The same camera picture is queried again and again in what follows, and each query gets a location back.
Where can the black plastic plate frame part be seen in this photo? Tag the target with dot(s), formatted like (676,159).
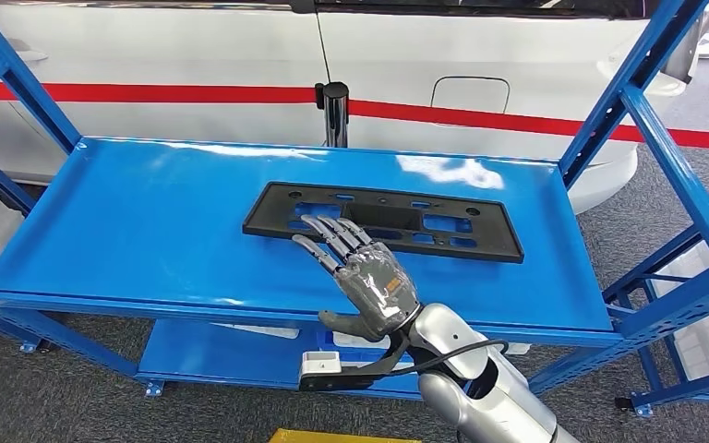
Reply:
(489,244)

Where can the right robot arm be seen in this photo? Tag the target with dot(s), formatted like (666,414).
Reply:
(489,403)

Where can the white car fuel flap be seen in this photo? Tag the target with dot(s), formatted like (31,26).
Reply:
(471,95)

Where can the red barrier belt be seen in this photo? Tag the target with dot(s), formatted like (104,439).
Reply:
(544,125)
(146,93)

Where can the yellow floor tape square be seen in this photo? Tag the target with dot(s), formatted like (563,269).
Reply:
(342,437)

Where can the white car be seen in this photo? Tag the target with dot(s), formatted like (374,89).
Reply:
(177,43)

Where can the black chrome barrier post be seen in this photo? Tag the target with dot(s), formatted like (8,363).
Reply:
(335,119)

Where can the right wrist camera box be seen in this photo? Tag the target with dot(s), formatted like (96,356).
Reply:
(321,364)

